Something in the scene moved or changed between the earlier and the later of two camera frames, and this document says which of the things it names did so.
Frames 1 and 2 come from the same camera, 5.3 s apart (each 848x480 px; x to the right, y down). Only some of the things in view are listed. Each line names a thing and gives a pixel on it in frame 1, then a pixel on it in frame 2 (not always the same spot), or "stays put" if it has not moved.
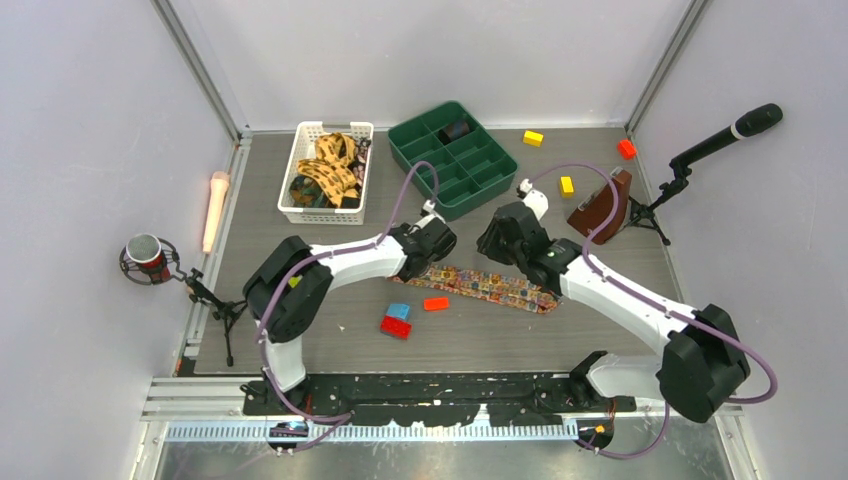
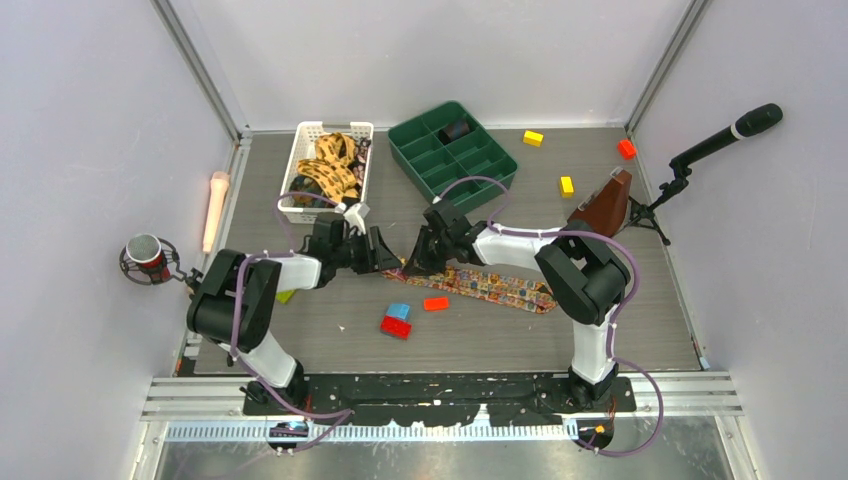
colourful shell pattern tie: (491, 287) stays put
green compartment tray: (472, 167) stays put
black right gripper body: (495, 247) -> (445, 243)
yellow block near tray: (532, 138) stays put
